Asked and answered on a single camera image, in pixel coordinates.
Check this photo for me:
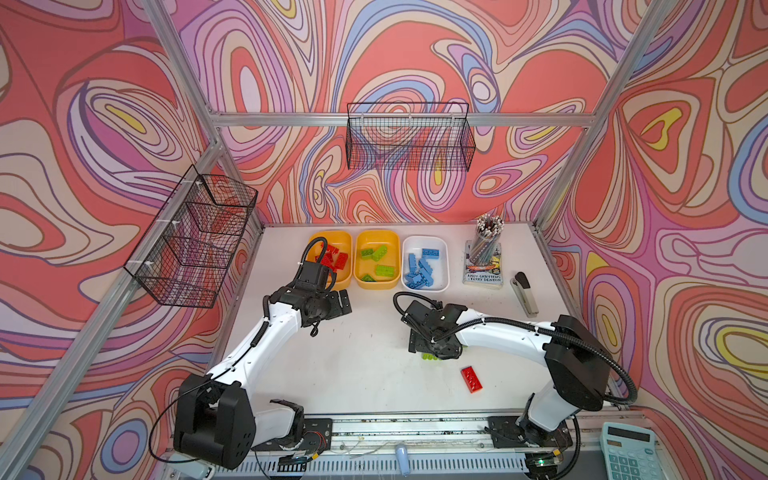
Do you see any red lego brick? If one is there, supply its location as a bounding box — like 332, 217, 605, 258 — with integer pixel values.
333, 252, 349, 271
321, 245, 339, 268
461, 366, 483, 394

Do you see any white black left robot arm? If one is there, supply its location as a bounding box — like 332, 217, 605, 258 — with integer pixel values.
173, 260, 351, 469

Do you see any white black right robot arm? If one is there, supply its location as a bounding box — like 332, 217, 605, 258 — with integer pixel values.
393, 292, 638, 447

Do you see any left yellow plastic bin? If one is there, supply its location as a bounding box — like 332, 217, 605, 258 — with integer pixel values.
306, 230, 354, 290

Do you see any yellow plastic bin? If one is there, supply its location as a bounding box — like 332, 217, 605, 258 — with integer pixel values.
306, 230, 354, 290
353, 229, 402, 290

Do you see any right yellow plastic bin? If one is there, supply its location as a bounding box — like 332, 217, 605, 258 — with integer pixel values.
353, 229, 402, 290

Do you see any Andy Griffiths paperback book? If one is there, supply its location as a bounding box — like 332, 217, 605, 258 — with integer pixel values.
462, 240, 504, 289

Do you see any white plastic bin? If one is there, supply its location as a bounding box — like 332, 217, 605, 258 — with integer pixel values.
401, 235, 450, 293

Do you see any clear cup of pencils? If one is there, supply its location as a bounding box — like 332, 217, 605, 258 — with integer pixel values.
468, 214, 505, 266

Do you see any black and silver stapler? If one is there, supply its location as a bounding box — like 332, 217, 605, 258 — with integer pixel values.
510, 271, 539, 318

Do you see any white desk calculator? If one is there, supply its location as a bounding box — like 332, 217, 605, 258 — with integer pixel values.
600, 422, 664, 480

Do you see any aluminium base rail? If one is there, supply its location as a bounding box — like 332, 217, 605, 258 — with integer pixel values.
161, 410, 631, 480

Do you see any black wire basket left wall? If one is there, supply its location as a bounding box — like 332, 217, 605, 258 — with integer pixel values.
123, 166, 258, 309

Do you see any black wire basket wall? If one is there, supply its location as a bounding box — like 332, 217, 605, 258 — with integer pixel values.
123, 166, 258, 309
345, 100, 476, 172

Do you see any black wire basket back wall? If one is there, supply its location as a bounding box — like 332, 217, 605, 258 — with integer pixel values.
345, 100, 476, 172

